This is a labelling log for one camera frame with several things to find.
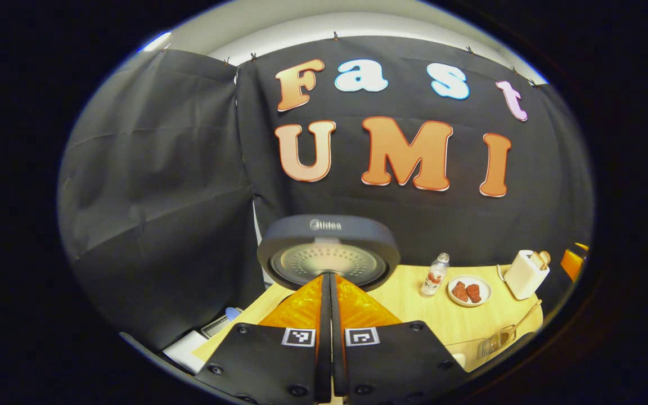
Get dark grey rice cooker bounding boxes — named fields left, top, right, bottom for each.
left=256, top=214, right=401, bottom=293

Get black backdrop cloth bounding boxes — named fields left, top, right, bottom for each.
left=57, top=35, right=595, bottom=352

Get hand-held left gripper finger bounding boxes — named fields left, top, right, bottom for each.
left=331, top=274, right=471, bottom=405
left=195, top=274, right=333, bottom=405

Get clear bottle with red label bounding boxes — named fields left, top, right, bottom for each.
left=420, top=253, right=450, bottom=298

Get white toaster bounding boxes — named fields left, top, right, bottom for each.
left=503, top=250, right=551, bottom=300

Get clear chopstick holder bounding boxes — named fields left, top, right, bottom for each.
left=476, top=323, right=521, bottom=361

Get white round plate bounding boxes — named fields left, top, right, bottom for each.
left=447, top=274, right=492, bottom=307

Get white flat box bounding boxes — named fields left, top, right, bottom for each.
left=162, top=330, right=209, bottom=375

